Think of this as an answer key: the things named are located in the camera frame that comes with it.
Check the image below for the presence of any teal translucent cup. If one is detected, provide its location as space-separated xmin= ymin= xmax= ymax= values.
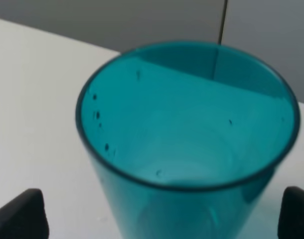
xmin=75 ymin=41 xmax=301 ymax=239

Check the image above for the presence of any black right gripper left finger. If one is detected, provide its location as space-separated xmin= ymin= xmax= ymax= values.
xmin=0 ymin=188 xmax=49 ymax=239

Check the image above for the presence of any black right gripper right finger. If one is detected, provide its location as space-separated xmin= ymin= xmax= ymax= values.
xmin=277 ymin=186 xmax=304 ymax=239

